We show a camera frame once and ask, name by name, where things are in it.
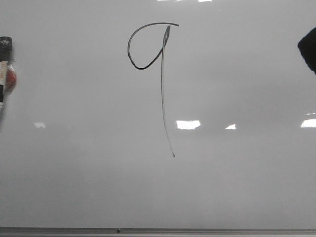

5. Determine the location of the black fabric covered gripper finger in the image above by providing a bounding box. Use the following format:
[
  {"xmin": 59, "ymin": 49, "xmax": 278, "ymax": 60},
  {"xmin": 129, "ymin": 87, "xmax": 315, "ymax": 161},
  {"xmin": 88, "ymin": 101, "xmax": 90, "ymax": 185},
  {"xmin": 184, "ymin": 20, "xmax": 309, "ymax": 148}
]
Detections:
[{"xmin": 298, "ymin": 28, "xmax": 316, "ymax": 73}]

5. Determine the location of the black whiteboard marker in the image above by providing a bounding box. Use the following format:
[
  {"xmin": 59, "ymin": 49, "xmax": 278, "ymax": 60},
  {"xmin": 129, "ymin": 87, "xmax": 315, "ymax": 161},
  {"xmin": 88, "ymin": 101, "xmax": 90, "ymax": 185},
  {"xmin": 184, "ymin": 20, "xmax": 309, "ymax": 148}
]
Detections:
[{"xmin": 0, "ymin": 36, "xmax": 12, "ymax": 111}]

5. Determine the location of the white whiteboard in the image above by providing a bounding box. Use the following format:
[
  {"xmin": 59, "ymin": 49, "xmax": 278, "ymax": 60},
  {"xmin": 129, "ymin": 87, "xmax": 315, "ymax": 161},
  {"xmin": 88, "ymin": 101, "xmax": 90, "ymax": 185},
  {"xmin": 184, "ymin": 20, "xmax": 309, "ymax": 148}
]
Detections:
[{"xmin": 0, "ymin": 0, "xmax": 316, "ymax": 229}]

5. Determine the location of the red magnet taped on marker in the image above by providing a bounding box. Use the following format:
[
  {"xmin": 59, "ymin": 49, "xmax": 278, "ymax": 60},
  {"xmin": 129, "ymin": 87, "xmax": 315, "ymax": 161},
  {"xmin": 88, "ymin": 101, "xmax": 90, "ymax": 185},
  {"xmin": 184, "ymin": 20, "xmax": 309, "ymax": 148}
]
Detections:
[{"xmin": 4, "ymin": 62, "xmax": 17, "ymax": 94}]

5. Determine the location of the grey aluminium whiteboard frame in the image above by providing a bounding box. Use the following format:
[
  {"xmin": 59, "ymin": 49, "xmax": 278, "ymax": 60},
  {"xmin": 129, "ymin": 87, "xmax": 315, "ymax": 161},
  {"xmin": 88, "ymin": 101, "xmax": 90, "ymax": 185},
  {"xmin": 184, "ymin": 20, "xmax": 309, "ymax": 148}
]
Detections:
[{"xmin": 0, "ymin": 227, "xmax": 316, "ymax": 237}]

